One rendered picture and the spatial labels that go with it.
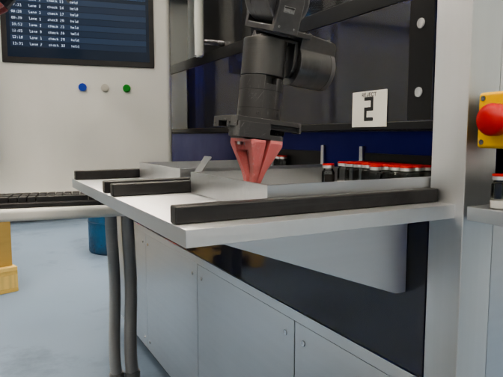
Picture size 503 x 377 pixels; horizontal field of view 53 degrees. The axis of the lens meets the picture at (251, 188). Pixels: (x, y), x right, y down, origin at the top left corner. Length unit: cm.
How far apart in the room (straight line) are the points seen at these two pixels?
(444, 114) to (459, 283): 24
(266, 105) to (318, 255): 22
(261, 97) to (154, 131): 89
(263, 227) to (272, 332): 68
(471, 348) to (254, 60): 51
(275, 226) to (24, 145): 105
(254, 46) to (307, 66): 8
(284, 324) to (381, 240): 45
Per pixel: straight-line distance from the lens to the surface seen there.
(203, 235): 53
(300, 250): 69
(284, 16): 64
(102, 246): 429
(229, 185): 71
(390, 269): 81
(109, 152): 150
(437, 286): 80
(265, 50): 65
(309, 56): 69
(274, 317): 120
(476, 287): 80
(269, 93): 65
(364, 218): 64
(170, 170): 97
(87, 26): 153
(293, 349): 115
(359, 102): 89
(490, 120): 68
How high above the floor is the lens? 98
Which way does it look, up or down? 6 degrees down
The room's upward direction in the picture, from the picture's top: straight up
